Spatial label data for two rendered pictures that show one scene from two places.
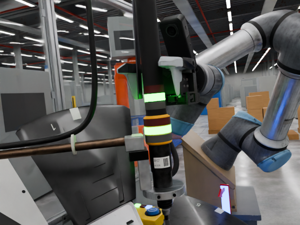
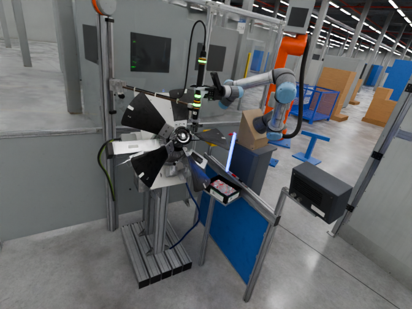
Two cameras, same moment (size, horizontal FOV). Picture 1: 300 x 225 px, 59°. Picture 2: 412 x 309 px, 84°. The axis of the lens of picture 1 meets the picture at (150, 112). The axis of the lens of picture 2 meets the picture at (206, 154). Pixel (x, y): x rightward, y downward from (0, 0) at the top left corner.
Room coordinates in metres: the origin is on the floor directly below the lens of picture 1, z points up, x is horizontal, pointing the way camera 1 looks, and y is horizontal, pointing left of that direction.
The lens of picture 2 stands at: (-0.78, -0.70, 1.74)
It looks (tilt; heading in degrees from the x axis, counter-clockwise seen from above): 26 degrees down; 25
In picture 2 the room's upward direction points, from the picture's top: 9 degrees clockwise
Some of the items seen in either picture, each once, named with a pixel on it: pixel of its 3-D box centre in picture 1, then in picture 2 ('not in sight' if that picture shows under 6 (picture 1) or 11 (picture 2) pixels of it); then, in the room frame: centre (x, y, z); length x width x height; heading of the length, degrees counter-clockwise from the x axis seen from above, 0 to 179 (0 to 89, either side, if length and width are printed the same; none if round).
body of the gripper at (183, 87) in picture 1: (179, 82); (213, 92); (0.53, -0.06, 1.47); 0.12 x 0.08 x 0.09; 150
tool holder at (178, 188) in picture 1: (155, 163); (194, 112); (0.43, 0.00, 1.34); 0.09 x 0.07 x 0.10; 95
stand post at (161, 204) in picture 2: not in sight; (160, 217); (0.37, 0.15, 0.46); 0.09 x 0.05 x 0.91; 150
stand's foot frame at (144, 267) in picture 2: not in sight; (154, 246); (0.42, 0.23, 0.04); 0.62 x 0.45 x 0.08; 60
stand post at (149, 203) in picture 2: not in sight; (151, 189); (0.49, 0.35, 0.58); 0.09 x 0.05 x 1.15; 150
